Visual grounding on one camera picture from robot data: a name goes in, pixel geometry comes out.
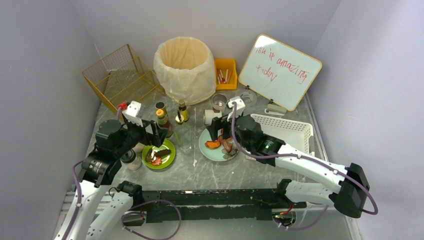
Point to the light blue flower plate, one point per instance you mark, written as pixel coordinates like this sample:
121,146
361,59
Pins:
224,152

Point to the white mug lying down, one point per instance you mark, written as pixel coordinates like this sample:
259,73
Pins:
210,114

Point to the white plastic basket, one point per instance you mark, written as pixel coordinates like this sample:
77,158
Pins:
298,134

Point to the trash bin with bag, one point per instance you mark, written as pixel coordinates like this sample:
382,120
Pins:
185,68

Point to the clear oil dispenser bottle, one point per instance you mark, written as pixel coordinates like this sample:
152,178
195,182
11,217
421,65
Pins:
183,133

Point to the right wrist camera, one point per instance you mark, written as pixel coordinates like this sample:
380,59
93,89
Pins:
237,107

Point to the brown meat rib piece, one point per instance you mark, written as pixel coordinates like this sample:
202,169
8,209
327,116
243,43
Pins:
226,143

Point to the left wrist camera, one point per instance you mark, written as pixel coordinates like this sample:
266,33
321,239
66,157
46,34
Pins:
131,112

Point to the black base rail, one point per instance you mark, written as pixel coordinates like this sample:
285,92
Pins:
263,204

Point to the small yellow label bottle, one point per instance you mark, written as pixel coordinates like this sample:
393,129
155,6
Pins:
183,111

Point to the cream lid shaker jar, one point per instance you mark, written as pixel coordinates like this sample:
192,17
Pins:
138,148

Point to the upright steel lined mug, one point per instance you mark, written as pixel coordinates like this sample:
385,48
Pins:
219,102

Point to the red marker pen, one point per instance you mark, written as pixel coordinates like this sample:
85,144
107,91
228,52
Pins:
223,80

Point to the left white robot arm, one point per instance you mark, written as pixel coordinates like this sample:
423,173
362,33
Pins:
114,143

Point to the red cap sauce bottle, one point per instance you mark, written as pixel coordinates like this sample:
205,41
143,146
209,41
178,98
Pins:
163,121

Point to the yellow wire basket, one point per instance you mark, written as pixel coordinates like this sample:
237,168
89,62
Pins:
122,76

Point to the whiteboard with red writing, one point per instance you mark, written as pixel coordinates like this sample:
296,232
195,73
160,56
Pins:
279,72

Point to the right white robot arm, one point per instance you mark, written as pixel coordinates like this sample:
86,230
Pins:
262,138

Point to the orange chicken wing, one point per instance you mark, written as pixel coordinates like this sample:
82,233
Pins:
212,144

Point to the black lid shaker jar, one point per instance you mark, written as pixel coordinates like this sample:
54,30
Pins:
131,160

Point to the tall yellow label spice jar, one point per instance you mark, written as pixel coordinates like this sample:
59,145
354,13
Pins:
161,106

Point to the dark sea cucumber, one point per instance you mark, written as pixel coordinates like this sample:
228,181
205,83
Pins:
162,153

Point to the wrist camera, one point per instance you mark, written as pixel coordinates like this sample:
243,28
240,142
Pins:
131,112
237,107

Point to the green plate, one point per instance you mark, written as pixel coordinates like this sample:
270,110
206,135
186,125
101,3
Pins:
166,160

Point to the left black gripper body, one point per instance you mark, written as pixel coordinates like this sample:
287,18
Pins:
156,133

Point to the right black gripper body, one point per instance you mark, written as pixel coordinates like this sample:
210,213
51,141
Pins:
216,125

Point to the yellow plastic bin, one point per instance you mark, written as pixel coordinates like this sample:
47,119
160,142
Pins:
229,70

